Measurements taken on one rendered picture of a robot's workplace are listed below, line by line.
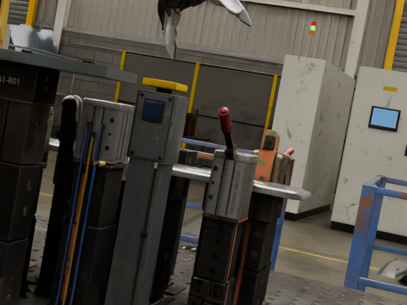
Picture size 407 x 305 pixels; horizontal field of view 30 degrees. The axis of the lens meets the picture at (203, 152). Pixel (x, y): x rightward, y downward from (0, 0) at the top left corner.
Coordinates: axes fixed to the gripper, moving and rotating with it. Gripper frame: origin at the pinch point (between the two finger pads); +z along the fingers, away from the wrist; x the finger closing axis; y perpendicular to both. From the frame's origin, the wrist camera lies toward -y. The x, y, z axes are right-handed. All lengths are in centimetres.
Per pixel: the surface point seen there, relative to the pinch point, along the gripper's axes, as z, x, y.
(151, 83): -1.6, -9.2, 14.9
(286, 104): 294, -81, -746
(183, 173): 22.6, -17.0, -3.4
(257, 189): 29.6, -4.3, 0.5
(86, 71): -7.9, -17.5, 15.9
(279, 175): 38.5, -2.8, -20.5
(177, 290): 55, -35, -16
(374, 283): 153, -6, -134
